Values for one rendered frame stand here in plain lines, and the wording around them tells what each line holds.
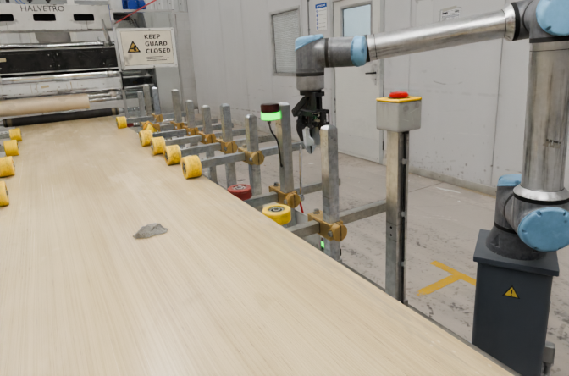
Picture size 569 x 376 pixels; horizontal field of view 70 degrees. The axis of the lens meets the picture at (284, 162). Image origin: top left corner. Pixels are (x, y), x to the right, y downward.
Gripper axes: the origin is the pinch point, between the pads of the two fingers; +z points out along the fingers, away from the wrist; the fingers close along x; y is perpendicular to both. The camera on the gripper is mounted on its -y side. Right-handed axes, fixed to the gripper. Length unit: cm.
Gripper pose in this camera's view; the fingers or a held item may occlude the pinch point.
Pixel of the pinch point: (309, 149)
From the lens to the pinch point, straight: 139.2
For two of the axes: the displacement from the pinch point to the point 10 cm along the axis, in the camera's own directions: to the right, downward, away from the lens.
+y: 5.1, 1.9, -8.4
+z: 0.5, 9.7, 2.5
